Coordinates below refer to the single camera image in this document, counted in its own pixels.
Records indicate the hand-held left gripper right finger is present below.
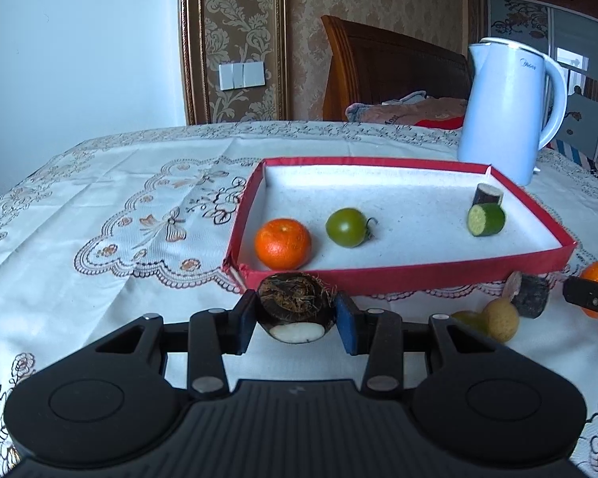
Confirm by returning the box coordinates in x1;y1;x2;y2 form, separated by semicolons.
335;293;502;393

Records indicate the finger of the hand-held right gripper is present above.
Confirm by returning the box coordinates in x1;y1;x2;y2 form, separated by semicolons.
563;276;598;317

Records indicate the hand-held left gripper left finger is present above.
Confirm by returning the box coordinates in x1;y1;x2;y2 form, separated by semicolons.
94;291;258;399

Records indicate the brown taro piece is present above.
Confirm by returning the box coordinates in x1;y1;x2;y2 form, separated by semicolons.
256;273;338;345

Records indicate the green round fruit with stem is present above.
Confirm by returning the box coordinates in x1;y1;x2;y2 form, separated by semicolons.
326;208;378;249

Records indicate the green cucumber piece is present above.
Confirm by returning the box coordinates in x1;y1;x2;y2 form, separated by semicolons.
467;202;507;238

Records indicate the red shallow cardboard box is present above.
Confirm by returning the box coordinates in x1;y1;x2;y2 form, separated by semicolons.
223;157;578;294

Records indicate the striped colourful blanket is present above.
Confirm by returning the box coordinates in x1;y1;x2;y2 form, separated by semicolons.
545;138;598;170

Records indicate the white electric kettle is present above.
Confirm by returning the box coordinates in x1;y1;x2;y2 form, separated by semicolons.
457;37;568;186

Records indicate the pink patterned bedding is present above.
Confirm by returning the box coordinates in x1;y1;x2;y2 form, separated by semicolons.
346;90;468;125

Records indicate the red cloth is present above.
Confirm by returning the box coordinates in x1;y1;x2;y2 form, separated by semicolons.
413;114;465;131

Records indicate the wardrobe with sliding doors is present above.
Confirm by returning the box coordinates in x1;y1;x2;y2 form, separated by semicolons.
486;0;598;175

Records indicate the wooden headboard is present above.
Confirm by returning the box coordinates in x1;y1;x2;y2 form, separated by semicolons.
321;15;472;121

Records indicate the white wall switch panel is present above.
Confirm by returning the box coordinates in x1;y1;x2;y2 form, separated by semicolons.
218;61;266;91

